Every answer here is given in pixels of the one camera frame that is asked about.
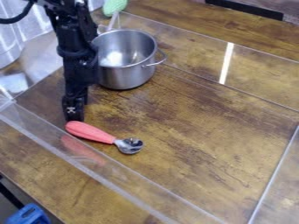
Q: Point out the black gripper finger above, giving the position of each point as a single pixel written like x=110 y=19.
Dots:
x=82 y=96
x=72 y=107

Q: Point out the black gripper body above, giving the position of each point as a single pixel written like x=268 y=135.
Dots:
x=80 y=64

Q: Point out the pink handled metal spoon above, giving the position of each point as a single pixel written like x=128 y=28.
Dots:
x=128 y=146

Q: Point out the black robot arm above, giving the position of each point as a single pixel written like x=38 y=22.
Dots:
x=74 y=30

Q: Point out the stainless steel pot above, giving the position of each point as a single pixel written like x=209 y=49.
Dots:
x=126 y=58

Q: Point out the clear acrylic barrier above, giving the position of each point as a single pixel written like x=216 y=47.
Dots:
x=162 y=204

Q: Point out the white patterned curtain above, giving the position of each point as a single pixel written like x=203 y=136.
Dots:
x=22 y=21

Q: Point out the green textured object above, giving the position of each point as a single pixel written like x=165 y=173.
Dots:
x=112 y=6

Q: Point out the blue plastic crate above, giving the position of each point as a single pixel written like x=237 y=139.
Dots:
x=28 y=215

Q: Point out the black bar on table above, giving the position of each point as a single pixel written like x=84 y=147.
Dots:
x=247 y=9

